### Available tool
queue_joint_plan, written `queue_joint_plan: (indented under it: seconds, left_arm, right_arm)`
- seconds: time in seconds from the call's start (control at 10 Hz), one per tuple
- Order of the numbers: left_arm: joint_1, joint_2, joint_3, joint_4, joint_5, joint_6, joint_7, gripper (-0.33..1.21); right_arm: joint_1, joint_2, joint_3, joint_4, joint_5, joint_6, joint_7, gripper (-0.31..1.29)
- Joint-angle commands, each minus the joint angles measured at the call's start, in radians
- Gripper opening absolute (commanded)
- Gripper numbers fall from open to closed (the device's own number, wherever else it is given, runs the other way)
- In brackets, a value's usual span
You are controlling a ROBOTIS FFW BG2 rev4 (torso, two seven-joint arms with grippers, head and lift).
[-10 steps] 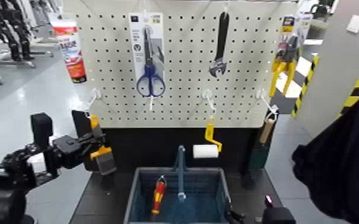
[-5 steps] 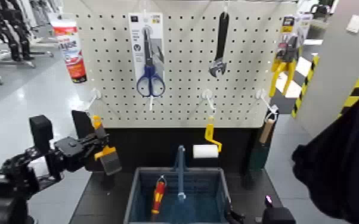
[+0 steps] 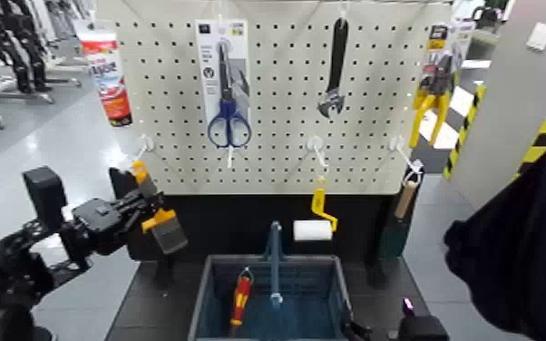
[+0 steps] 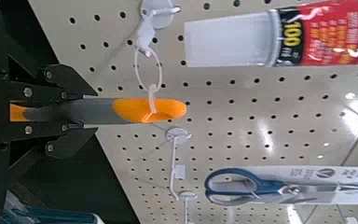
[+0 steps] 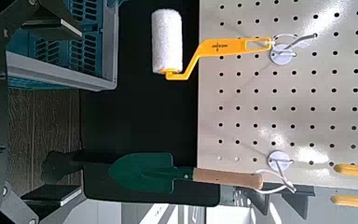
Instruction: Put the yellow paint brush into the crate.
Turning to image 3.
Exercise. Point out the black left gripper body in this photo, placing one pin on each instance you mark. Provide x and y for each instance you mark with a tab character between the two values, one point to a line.
101	224

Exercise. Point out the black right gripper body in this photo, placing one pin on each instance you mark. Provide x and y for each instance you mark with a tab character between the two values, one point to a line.
423	329

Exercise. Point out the white pegboard hook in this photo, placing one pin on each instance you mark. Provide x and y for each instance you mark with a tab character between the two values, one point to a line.
317	146
229	157
399	146
144	143

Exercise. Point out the blue crate with grey rim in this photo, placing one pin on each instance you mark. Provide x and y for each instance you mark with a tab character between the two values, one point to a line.
301	309

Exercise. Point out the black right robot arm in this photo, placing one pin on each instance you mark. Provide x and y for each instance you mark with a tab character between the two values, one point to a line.
530	247

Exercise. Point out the white wall plate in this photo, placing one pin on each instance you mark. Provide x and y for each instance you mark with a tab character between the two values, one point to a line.
541	36

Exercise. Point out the white and red sealant tube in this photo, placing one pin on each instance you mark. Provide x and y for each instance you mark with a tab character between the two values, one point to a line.
108	81

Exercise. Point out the blue scissors on white card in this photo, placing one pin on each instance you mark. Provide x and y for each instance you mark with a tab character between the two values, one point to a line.
228	124

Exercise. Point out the black humanoid robot on stand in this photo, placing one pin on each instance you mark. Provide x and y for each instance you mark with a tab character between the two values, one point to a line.
16	43

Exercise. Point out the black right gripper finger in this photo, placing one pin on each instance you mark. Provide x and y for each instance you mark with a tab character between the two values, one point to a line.
359	332

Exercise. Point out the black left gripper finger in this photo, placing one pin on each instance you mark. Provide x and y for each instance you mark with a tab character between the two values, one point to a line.
121	183
144	205

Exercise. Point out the red yellow screwdriver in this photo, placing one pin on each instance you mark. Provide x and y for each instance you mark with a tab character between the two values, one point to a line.
242	295

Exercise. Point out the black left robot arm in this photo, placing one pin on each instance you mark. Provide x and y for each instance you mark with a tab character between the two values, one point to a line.
11	271

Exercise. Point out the black adjustable wrench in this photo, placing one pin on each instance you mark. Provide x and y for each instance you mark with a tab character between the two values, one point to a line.
337	57

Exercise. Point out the black base panel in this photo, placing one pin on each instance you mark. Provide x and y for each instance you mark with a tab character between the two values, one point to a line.
235	214

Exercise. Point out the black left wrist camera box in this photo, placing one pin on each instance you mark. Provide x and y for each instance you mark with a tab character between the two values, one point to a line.
44	195

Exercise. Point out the yellow paint roller white sleeve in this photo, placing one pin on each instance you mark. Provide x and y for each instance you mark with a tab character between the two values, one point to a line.
312	230

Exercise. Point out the white pegboard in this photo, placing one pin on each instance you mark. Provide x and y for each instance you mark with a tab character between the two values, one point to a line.
282	71

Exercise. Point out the yellow paint brush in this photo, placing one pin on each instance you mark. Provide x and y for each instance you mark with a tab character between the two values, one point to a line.
168	235

